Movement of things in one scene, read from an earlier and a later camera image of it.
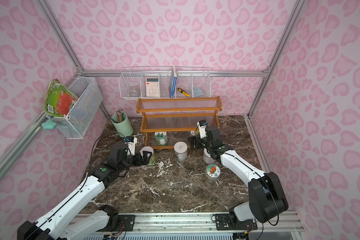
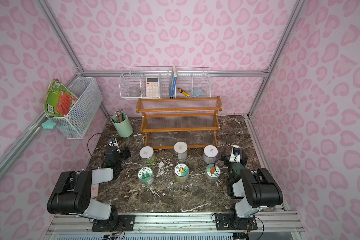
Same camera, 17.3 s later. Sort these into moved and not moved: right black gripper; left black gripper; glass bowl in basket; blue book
Moved: right black gripper; left black gripper
Not moved: blue book; glass bowl in basket
